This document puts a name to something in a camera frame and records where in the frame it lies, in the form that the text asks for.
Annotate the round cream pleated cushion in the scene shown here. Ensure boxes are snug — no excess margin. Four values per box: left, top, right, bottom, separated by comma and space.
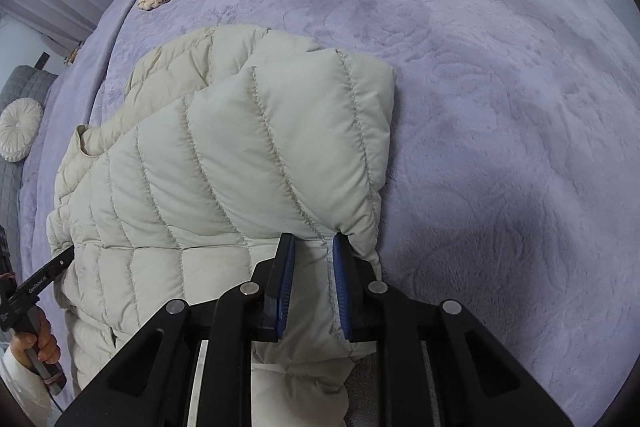
0, 98, 43, 162

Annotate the white sleeved left forearm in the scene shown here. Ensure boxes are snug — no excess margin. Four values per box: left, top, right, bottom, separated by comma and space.
1, 348, 54, 427

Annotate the lavender fleece bed blanket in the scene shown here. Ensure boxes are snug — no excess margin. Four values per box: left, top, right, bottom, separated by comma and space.
21, 0, 639, 426

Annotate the grey quilted headboard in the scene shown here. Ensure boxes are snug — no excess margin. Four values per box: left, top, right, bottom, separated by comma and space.
1, 65, 58, 275

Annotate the beige quilted puffer jacket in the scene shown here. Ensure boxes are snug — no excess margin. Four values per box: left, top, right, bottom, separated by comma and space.
47, 25, 395, 426

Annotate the person's left hand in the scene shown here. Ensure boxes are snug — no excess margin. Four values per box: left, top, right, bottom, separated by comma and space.
10, 308, 61, 369

